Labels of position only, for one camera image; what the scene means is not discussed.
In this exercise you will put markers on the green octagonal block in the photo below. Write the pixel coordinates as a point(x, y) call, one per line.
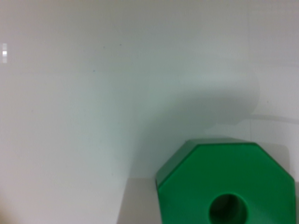
point(225, 183)

